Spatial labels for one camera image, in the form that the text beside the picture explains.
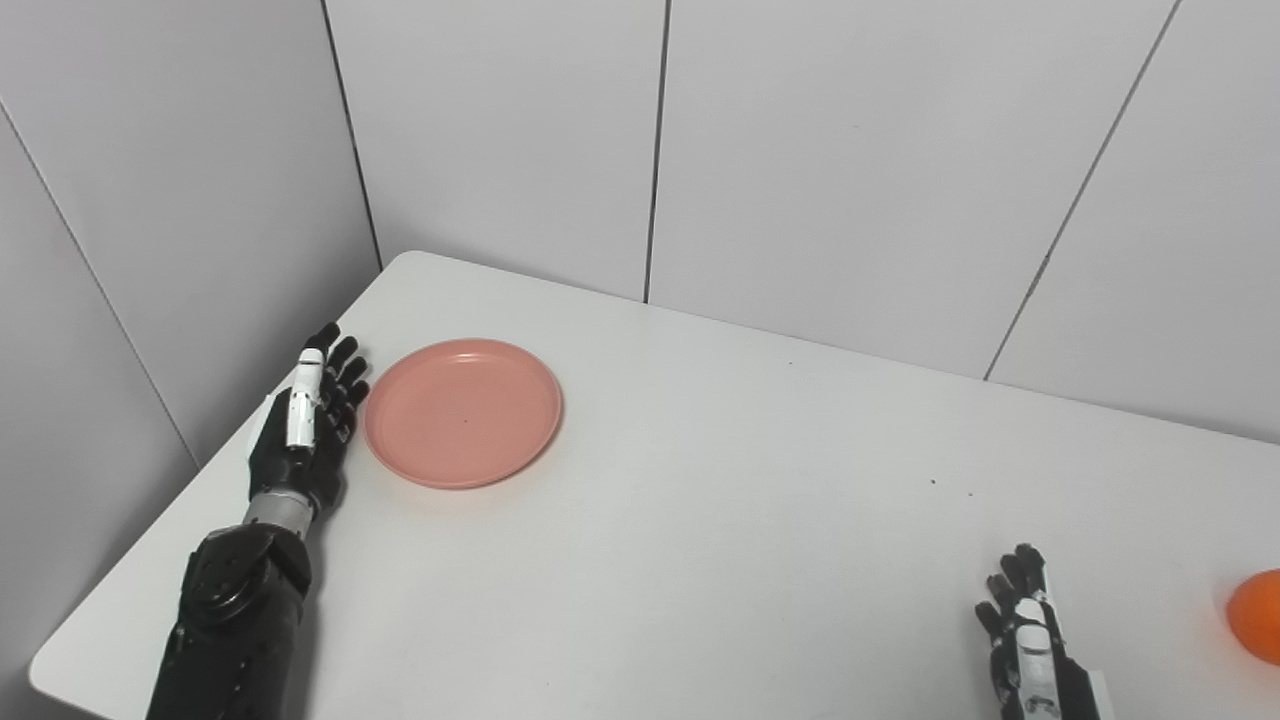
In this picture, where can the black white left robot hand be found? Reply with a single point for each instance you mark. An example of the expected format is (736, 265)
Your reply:
(285, 460)

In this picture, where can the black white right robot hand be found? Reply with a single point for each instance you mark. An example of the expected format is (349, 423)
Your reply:
(1040, 670)

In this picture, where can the pink round plate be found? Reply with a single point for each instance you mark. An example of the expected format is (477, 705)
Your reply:
(462, 412)

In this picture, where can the orange fruit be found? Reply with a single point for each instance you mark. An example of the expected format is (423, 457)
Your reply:
(1258, 615)

